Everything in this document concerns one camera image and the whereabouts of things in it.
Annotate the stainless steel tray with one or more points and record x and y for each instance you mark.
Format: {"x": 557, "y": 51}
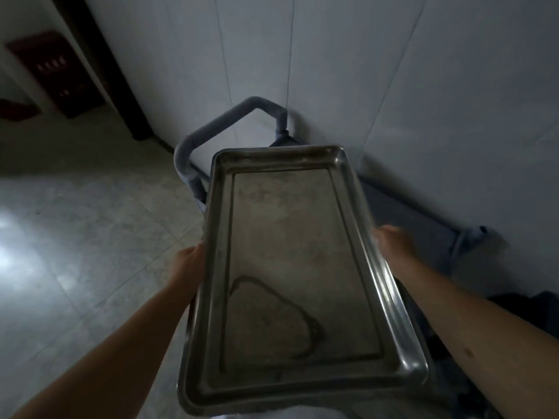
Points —
{"x": 284, "y": 239}

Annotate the person's right forearm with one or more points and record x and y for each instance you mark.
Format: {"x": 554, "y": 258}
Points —
{"x": 484, "y": 340}

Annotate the grey service cart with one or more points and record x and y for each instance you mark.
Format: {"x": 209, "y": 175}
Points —
{"x": 410, "y": 222}

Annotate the person's right hand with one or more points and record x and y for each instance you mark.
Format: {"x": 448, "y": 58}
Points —
{"x": 395, "y": 246}

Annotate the dark wooden door frame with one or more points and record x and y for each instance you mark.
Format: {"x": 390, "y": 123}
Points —
{"x": 105, "y": 65}

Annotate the person's dark clothing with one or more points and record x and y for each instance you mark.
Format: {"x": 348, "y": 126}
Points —
{"x": 530, "y": 307}

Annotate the dark red wall cabinet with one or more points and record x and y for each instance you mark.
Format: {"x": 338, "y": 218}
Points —
{"x": 52, "y": 69}

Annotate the person's left forearm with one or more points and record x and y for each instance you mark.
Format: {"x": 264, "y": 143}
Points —
{"x": 109, "y": 357}

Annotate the person's left hand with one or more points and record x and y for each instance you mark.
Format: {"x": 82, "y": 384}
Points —
{"x": 187, "y": 268}

